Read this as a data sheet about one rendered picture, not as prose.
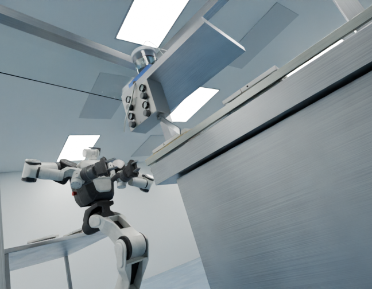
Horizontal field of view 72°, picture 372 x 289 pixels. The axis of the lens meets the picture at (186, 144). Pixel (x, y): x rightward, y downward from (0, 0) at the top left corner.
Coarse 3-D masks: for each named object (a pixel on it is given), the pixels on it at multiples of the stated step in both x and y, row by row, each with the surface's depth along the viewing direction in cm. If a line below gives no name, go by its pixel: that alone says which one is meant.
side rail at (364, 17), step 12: (348, 24) 76; (360, 24) 74; (336, 36) 78; (312, 48) 82; (324, 48) 80; (300, 60) 84; (276, 72) 89; (288, 72) 87; (264, 84) 92; (240, 96) 98; (252, 96) 95; (228, 108) 101; (204, 120) 108; (216, 120) 105; (192, 132) 112; (168, 144) 121; (180, 144) 117; (156, 156) 126
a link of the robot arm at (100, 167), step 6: (96, 162) 154; (102, 162) 153; (90, 168) 152; (96, 168) 153; (102, 168) 152; (108, 168) 156; (90, 174) 151; (96, 174) 154; (102, 174) 153; (108, 174) 153
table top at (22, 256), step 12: (48, 240) 207; (60, 240) 213; (72, 240) 229; (84, 240) 255; (96, 240) 288; (12, 252) 188; (24, 252) 205; (36, 252) 227; (48, 252) 252; (60, 252) 285; (72, 252) 328; (12, 264) 250; (24, 264) 282
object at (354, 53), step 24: (336, 48) 78; (360, 48) 74; (312, 72) 82; (336, 72) 77; (360, 72) 76; (264, 96) 92; (288, 96) 86; (312, 96) 82; (240, 120) 97; (264, 120) 91; (192, 144) 112; (216, 144) 104; (168, 168) 121; (192, 168) 118
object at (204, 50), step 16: (192, 32) 112; (208, 32) 115; (176, 48) 118; (192, 48) 122; (208, 48) 125; (224, 48) 129; (240, 48) 133; (160, 64) 124; (176, 64) 129; (192, 64) 133; (208, 64) 137; (224, 64) 142; (144, 80) 132; (160, 80) 137; (176, 80) 142; (192, 80) 146; (208, 80) 152; (176, 96) 157
